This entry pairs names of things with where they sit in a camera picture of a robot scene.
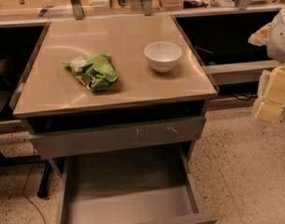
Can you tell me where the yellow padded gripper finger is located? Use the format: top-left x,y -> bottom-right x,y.
248,23 -> 271,47
254,64 -> 285,122

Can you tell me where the green rice chip bag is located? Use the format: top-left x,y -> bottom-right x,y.
64,53 -> 119,92

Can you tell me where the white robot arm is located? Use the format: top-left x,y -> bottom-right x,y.
248,6 -> 285,122

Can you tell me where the open grey middle drawer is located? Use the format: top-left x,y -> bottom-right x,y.
56,146 -> 217,224

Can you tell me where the grey drawer cabinet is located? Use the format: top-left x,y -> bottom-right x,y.
10,15 -> 216,224

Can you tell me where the grey top drawer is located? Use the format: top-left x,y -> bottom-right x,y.
29,116 -> 206,159

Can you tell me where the grey side shelf beam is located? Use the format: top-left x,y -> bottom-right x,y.
203,60 -> 278,85

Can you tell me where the white bowl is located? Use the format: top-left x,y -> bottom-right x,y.
144,42 -> 182,73

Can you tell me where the black table leg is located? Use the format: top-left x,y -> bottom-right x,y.
37,162 -> 52,199

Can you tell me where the grey metal post left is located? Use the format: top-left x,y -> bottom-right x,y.
70,0 -> 84,20

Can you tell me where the black floor cable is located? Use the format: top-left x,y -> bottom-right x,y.
21,161 -> 47,224

